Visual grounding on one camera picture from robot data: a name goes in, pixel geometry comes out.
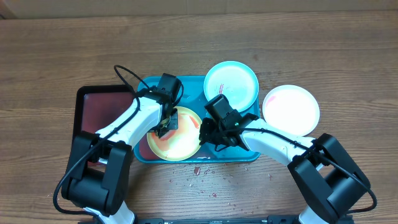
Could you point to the teal plastic tray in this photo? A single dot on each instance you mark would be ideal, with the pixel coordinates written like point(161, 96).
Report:
point(194, 99)

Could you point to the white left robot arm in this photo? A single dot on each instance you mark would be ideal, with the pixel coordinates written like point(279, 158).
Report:
point(96, 178)

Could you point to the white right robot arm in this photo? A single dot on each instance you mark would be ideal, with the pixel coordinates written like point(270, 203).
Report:
point(329, 180)

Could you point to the black tray with red liquid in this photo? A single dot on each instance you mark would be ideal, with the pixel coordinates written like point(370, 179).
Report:
point(98, 106)

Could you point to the white plastic plate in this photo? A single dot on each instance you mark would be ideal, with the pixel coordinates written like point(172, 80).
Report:
point(292, 109)

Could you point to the green and pink sponge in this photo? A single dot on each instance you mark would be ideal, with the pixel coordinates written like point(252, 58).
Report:
point(164, 137)

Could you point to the black rail at table edge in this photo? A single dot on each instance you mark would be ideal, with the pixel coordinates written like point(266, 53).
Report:
point(271, 219)

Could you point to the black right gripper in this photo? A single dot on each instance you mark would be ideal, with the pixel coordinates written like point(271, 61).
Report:
point(212, 135)

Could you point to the light blue plastic plate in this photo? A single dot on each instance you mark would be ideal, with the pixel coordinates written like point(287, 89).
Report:
point(236, 81)

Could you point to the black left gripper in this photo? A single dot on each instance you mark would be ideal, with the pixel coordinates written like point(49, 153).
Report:
point(174, 123)

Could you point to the yellow plastic plate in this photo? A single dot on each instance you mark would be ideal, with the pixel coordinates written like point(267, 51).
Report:
point(184, 143)

